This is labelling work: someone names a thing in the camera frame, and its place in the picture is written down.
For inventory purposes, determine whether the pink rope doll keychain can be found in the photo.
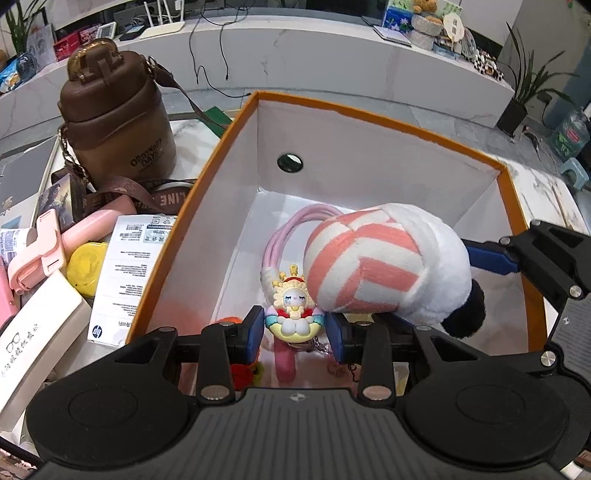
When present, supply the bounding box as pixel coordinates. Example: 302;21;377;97
260;204;345;385

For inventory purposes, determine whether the pink striped white plush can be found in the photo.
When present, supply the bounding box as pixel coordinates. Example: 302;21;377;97
302;203;487;336

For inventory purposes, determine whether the decorative patterned plate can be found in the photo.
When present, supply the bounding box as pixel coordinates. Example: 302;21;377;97
462;28;482;61

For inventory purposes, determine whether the yellow round case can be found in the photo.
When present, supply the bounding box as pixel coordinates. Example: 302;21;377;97
67;242;110;296

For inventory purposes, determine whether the dark picture card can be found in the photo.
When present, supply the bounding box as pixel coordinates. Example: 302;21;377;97
37;174;86;232

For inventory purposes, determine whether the green plant in glass vase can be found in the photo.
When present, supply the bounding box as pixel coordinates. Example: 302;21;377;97
0;0;48;75

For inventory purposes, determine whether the white glasses case box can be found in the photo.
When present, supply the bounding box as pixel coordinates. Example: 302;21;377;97
0;272;93;419

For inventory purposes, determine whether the grey notebook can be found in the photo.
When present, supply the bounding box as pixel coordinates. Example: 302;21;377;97
372;23;413;48

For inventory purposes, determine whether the small blue plastic stool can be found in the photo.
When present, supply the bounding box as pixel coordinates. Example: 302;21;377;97
558;157;590;190

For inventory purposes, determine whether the white wifi router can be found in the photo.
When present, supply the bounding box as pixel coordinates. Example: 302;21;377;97
139;0;188;38

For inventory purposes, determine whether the grey flat box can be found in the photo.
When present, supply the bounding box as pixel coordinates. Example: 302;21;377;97
0;136;59;227

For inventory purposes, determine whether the black and white checkered toy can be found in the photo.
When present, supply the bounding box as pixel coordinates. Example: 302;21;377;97
473;48;507;82

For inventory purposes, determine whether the large water jug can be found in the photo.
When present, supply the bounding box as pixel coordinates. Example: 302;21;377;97
551;104;591;162

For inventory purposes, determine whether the dark green card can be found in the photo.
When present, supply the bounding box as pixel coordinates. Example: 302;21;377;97
203;106;232;137

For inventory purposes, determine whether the white box with barcode label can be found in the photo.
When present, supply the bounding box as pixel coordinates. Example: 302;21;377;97
88;215;179;347

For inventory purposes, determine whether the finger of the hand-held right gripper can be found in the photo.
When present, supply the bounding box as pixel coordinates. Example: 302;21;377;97
482;350;561;371
463;220;591;304

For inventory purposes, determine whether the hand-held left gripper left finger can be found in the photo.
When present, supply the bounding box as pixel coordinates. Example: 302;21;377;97
124;305;267;403

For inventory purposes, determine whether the white round hand fan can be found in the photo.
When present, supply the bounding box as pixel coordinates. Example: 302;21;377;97
441;16;465;52

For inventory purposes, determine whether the pink handheld fan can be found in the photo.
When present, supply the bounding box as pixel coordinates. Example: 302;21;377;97
7;208;139;294

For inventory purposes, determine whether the orange and white storage box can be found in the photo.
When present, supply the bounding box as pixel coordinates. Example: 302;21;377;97
124;91;548;398

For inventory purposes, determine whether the green floral painting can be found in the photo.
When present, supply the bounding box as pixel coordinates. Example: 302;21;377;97
383;0;463;34

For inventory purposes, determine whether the black power cable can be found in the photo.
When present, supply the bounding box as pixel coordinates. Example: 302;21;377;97
187;16;253;100

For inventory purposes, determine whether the red patterned gift box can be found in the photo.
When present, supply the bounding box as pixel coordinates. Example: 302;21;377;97
53;25;100;61

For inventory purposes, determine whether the brown water bottle with strap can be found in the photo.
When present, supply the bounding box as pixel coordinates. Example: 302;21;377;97
49;38;205;217

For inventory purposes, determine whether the long-leaf plant in black pot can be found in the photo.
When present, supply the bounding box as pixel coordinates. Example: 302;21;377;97
496;23;579;137

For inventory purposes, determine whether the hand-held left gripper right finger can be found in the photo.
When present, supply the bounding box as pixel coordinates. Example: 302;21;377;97
325;313;467;402

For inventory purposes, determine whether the white marble media cabinet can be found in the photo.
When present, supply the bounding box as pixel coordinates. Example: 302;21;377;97
0;14;516;139

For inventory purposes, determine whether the orange crochet charm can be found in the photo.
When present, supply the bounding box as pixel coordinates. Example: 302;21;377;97
215;315;265;391

